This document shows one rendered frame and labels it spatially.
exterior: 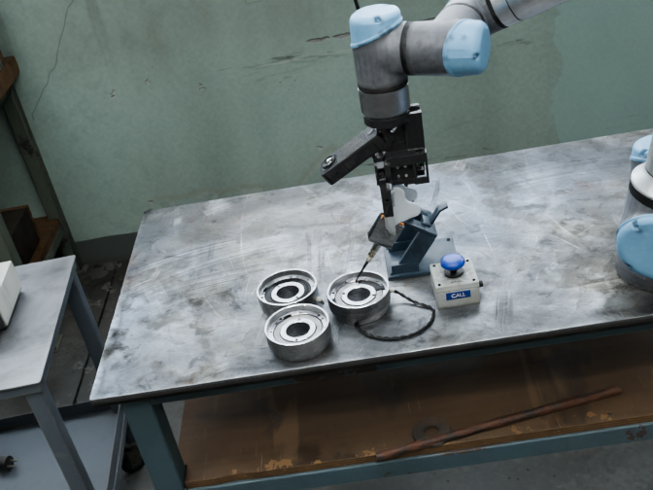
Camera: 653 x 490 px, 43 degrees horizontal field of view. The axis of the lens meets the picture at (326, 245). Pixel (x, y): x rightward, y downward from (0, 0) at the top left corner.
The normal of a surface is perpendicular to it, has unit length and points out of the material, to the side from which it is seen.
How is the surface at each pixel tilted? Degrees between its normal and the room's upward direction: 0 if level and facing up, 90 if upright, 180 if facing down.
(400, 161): 90
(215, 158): 90
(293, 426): 0
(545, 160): 0
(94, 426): 0
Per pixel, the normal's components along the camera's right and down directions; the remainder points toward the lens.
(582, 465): -0.16, -0.83
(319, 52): 0.04, 0.54
